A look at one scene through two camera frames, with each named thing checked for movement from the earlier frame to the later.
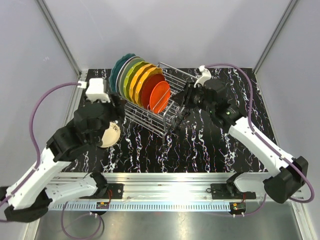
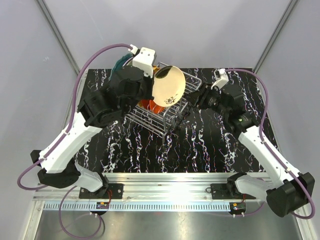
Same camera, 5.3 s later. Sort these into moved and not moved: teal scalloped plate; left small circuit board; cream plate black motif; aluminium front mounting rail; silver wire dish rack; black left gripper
Moved: cream plate black motif; black left gripper
Not moved: aluminium front mounting rail; left small circuit board; silver wire dish rack; teal scalloped plate
